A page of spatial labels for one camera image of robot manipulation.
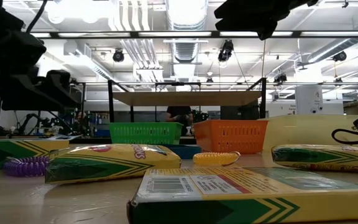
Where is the purple coil bracelet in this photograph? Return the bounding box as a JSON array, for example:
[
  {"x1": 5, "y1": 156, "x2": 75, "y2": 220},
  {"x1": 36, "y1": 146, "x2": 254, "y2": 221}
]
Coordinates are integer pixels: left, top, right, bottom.
[{"x1": 2, "y1": 156, "x2": 51, "y2": 179}]

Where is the small yellow crayon pack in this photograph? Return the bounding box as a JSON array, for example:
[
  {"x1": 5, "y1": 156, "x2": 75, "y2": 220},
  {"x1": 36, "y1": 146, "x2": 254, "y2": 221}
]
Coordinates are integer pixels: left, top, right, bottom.
[
  {"x1": 44, "y1": 143, "x2": 182, "y2": 185},
  {"x1": 271, "y1": 144, "x2": 358, "y2": 172}
]

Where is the person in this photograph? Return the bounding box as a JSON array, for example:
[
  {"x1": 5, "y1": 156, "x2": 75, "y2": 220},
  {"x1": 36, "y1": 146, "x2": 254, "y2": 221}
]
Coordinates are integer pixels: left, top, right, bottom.
[
  {"x1": 73, "y1": 111, "x2": 90, "y2": 136},
  {"x1": 165, "y1": 105, "x2": 195, "y2": 136}
]

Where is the black metal rig frame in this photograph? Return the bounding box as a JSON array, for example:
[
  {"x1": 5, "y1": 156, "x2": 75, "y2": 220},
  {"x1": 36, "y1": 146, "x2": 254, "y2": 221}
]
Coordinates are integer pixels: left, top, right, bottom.
[{"x1": 31, "y1": 30, "x2": 358, "y2": 39}]

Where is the orange plastic basket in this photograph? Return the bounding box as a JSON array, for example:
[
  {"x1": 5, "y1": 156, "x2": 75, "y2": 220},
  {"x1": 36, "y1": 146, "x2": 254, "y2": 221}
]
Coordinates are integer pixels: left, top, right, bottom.
[{"x1": 193, "y1": 119, "x2": 269, "y2": 154}]

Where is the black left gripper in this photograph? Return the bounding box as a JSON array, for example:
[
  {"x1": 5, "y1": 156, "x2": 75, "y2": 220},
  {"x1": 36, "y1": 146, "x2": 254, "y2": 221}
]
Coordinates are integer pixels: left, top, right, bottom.
[{"x1": 0, "y1": 69, "x2": 81, "y2": 112}]

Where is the black ceiling spotlight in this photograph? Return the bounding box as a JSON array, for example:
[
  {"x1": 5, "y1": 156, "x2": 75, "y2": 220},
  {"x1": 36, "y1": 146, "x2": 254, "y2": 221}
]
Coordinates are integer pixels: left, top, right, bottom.
[
  {"x1": 333, "y1": 50, "x2": 347, "y2": 62},
  {"x1": 273, "y1": 73, "x2": 288, "y2": 85},
  {"x1": 218, "y1": 39, "x2": 235, "y2": 63},
  {"x1": 112, "y1": 48, "x2": 126, "y2": 63}
]

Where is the wooden desk shelf riser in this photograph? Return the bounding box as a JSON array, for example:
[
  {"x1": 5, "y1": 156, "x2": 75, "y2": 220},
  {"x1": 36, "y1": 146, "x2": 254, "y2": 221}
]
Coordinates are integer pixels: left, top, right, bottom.
[{"x1": 107, "y1": 77, "x2": 267, "y2": 144}]

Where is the silver ceiling duct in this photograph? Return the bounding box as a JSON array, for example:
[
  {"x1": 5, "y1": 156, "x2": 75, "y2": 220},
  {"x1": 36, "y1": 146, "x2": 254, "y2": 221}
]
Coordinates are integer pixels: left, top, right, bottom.
[{"x1": 165, "y1": 0, "x2": 209, "y2": 63}]

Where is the blue coil bracelet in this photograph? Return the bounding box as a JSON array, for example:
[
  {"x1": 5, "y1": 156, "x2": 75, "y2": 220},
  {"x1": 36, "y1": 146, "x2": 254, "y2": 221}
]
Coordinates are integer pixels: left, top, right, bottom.
[{"x1": 163, "y1": 144, "x2": 203, "y2": 161}]

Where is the large yellow crayon box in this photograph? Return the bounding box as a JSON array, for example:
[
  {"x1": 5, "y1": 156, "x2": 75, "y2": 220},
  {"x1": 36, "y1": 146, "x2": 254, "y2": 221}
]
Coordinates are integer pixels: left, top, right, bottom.
[{"x1": 126, "y1": 167, "x2": 358, "y2": 224}]

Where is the black steel rack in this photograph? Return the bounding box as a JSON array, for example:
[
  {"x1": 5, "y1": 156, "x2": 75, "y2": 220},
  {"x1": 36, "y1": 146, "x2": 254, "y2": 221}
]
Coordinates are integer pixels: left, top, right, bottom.
[{"x1": 79, "y1": 80, "x2": 358, "y2": 139}]

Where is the green plastic basket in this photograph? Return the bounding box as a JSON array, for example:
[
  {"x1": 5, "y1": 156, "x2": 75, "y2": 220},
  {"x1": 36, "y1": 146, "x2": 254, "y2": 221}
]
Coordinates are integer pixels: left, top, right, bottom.
[{"x1": 109, "y1": 121, "x2": 185, "y2": 146}]

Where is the yellow-orange coil bracelet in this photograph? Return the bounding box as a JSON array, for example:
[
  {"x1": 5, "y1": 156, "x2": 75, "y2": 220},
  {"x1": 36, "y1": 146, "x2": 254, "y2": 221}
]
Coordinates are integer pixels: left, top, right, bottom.
[{"x1": 192, "y1": 151, "x2": 241, "y2": 167}]

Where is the white pillar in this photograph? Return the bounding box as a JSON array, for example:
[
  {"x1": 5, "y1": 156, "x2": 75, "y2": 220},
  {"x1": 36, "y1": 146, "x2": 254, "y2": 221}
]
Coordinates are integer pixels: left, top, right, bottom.
[{"x1": 295, "y1": 84, "x2": 324, "y2": 115}]

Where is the thin black cable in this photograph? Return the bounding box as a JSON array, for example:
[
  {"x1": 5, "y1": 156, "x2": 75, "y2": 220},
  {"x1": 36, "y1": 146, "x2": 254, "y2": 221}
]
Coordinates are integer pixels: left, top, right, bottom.
[{"x1": 45, "y1": 110, "x2": 77, "y2": 136}]

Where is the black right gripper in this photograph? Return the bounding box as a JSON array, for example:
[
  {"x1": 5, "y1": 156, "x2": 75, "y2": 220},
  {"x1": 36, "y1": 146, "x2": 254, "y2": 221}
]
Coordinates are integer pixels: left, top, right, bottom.
[{"x1": 214, "y1": 0, "x2": 304, "y2": 40}]

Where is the small black lab robot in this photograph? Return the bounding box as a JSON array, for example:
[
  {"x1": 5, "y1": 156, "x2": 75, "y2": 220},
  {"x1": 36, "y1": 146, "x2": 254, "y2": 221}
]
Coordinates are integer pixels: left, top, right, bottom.
[{"x1": 194, "y1": 108, "x2": 210, "y2": 123}]

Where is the yellow plastic basket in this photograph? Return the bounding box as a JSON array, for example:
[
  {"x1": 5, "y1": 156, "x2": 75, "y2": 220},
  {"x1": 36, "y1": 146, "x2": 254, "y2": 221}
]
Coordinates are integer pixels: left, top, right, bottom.
[{"x1": 258, "y1": 114, "x2": 358, "y2": 150}]

